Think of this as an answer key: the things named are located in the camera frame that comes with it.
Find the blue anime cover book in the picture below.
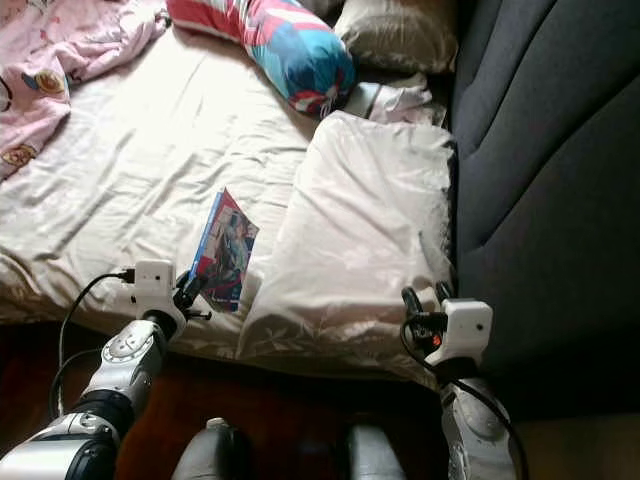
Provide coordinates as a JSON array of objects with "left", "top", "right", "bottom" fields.
[{"left": 188, "top": 187, "right": 259, "bottom": 313}]

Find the cream leaf print pillow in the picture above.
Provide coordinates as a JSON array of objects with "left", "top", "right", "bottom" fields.
[{"left": 238, "top": 110, "right": 461, "bottom": 386}]

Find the cream leaf print bed sheet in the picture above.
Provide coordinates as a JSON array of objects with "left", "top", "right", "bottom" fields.
[{"left": 0, "top": 20, "right": 456, "bottom": 391}]

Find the grey robot right leg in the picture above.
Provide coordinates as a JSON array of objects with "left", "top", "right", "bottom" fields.
[{"left": 345, "top": 425, "right": 406, "bottom": 480}]

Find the grey robot leg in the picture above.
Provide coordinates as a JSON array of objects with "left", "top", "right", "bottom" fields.
[
  {"left": 172, "top": 418, "right": 241, "bottom": 480},
  {"left": 345, "top": 425, "right": 406, "bottom": 480}
]

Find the grey robot left leg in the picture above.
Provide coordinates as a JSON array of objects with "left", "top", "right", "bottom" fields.
[{"left": 172, "top": 418, "right": 241, "bottom": 480}]

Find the white crumpled cloth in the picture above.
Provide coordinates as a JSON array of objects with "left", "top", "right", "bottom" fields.
[{"left": 345, "top": 75, "right": 449, "bottom": 126}]

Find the colourful floral bolster pillow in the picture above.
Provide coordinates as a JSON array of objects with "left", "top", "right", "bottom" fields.
[{"left": 165, "top": 0, "right": 358, "bottom": 119}]

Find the pink cartoon print blanket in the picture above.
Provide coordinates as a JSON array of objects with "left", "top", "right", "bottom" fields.
[{"left": 0, "top": 0, "right": 171, "bottom": 181}]

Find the olive leaf print pillow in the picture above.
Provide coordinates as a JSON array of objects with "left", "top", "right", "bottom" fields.
[{"left": 335, "top": 0, "right": 459, "bottom": 76}]

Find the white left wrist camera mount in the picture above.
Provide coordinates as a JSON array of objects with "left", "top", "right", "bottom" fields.
[{"left": 133, "top": 260, "right": 183, "bottom": 321}]

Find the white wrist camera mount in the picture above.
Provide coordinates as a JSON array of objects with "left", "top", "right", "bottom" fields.
[
  {"left": 425, "top": 298, "right": 494, "bottom": 366},
  {"left": 133, "top": 260, "right": 183, "bottom": 321}
]

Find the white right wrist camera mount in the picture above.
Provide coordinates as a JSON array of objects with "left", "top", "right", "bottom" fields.
[{"left": 425, "top": 298, "right": 494, "bottom": 366}]

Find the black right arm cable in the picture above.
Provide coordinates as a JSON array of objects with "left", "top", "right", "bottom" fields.
[{"left": 400, "top": 320, "right": 531, "bottom": 473}]

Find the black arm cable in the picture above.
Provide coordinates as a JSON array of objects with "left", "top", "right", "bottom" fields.
[
  {"left": 400, "top": 320, "right": 531, "bottom": 473},
  {"left": 50, "top": 268, "right": 136, "bottom": 421}
]

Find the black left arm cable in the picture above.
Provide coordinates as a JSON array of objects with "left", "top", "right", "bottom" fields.
[{"left": 50, "top": 268, "right": 136, "bottom": 421}]

